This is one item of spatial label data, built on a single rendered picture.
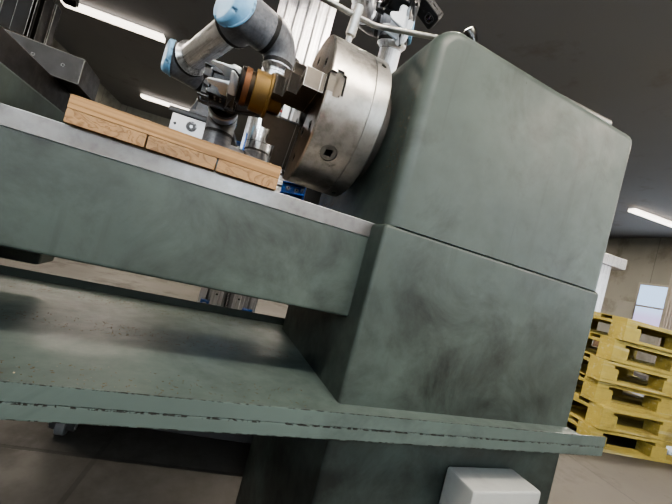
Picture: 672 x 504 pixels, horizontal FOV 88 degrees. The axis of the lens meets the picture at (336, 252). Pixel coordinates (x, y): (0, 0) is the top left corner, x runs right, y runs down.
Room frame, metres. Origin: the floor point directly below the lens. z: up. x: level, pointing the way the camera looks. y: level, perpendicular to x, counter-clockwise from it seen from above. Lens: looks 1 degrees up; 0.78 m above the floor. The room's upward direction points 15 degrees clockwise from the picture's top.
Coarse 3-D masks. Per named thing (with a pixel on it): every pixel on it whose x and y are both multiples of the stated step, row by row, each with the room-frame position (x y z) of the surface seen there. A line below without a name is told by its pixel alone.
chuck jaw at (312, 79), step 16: (288, 80) 0.67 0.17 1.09; (304, 80) 0.62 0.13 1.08; (320, 80) 0.63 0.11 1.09; (336, 80) 0.62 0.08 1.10; (272, 96) 0.69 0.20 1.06; (288, 96) 0.67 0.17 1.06; (304, 96) 0.66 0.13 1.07; (320, 96) 0.65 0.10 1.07; (336, 96) 0.62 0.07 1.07; (304, 112) 0.72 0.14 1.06
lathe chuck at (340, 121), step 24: (336, 48) 0.63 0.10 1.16; (360, 48) 0.69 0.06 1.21; (336, 72) 0.62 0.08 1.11; (360, 72) 0.64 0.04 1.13; (360, 96) 0.63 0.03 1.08; (312, 120) 0.66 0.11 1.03; (336, 120) 0.63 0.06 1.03; (360, 120) 0.64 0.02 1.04; (312, 144) 0.65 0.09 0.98; (336, 144) 0.65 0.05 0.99; (288, 168) 0.76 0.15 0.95; (312, 168) 0.69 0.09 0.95; (336, 168) 0.69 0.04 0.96
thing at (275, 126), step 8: (264, 120) 0.74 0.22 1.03; (272, 120) 0.74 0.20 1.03; (280, 120) 0.74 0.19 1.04; (288, 120) 0.76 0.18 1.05; (272, 128) 0.75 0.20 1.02; (280, 128) 0.75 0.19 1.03; (288, 128) 0.75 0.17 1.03; (296, 128) 0.76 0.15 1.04; (272, 136) 0.76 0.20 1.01; (280, 136) 0.76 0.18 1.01; (288, 136) 0.76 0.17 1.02; (296, 136) 0.76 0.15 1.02; (272, 144) 0.76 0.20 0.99; (280, 144) 0.77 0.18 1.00; (288, 144) 0.77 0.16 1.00; (272, 152) 0.77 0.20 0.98; (280, 152) 0.78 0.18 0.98; (288, 152) 0.78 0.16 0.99; (272, 160) 0.78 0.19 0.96; (280, 160) 0.79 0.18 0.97; (288, 160) 0.79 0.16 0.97
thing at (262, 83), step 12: (252, 72) 0.68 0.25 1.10; (264, 72) 0.69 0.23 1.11; (240, 84) 0.67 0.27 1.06; (252, 84) 0.68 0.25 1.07; (264, 84) 0.68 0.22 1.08; (240, 96) 0.69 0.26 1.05; (252, 96) 0.69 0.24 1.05; (264, 96) 0.69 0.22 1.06; (252, 108) 0.71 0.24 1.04; (264, 108) 0.70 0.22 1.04; (276, 108) 0.72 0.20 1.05
